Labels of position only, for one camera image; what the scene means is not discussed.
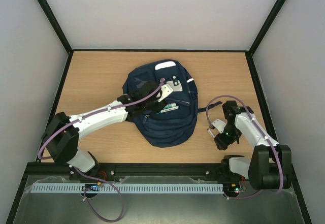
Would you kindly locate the light blue slotted cable duct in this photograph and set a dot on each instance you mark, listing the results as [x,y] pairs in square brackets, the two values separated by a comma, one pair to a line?
[128,188]

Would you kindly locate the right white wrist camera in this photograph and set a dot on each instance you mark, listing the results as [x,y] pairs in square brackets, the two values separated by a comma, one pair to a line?
[218,125]

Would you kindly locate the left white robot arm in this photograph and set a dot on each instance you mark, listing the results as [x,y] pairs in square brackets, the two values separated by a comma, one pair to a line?
[62,135]

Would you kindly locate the green white glue stick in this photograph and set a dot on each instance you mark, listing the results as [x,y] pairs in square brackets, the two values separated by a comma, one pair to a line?
[170,105]

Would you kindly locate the purple marker pen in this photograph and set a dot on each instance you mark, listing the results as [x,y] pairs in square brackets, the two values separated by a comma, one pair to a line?
[210,133]

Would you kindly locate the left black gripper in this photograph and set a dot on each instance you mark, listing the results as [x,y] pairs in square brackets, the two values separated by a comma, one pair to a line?
[158,108]

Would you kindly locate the green marker pen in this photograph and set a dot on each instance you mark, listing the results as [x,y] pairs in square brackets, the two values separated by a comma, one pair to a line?
[169,109]

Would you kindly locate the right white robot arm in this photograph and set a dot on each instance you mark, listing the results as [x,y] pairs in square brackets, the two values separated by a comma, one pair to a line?
[270,164]

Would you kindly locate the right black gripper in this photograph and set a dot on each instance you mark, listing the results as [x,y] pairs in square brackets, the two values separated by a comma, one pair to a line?
[221,139]

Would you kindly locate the navy blue student backpack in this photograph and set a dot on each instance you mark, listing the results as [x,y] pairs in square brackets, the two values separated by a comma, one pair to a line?
[174,123]

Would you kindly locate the black aluminium frame rail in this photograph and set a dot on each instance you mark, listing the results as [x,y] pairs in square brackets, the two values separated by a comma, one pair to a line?
[131,169]

